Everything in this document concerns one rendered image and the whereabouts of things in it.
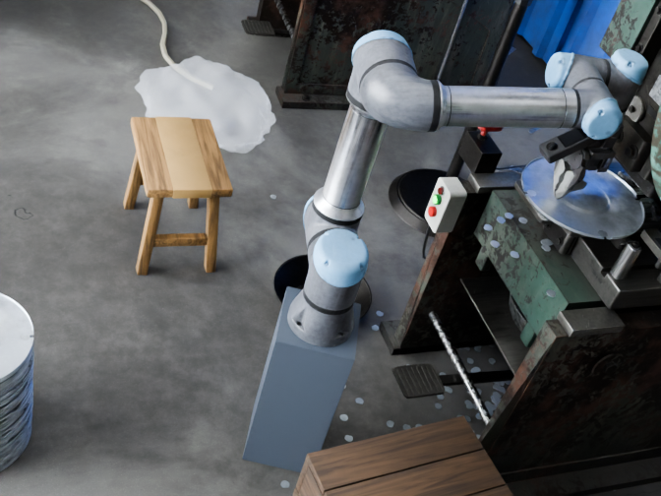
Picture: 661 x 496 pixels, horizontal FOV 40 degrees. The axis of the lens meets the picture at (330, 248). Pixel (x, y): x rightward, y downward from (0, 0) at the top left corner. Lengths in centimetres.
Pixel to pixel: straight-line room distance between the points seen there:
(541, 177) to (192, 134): 108
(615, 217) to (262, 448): 100
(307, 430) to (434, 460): 35
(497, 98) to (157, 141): 124
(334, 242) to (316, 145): 150
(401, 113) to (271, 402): 80
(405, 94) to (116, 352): 120
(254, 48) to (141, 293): 153
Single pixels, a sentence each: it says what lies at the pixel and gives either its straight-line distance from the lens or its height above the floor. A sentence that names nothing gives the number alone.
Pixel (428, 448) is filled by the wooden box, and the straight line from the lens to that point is 203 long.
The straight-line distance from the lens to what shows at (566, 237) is 214.
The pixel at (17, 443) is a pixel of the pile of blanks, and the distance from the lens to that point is 224.
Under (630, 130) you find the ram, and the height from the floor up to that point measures 97.
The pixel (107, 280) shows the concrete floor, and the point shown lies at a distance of 268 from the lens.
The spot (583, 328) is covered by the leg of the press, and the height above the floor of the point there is 64.
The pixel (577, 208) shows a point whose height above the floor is 79.
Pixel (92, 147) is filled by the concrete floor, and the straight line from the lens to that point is 315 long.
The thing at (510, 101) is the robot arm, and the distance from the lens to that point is 171.
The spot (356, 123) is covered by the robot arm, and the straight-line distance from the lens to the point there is 182.
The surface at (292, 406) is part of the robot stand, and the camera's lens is 213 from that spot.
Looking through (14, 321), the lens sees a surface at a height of 33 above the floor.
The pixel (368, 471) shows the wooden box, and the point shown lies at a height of 35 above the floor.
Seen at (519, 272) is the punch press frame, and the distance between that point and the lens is 219.
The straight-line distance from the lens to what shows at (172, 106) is 315.
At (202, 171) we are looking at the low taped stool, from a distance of 257.
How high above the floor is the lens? 189
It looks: 40 degrees down
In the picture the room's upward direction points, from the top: 17 degrees clockwise
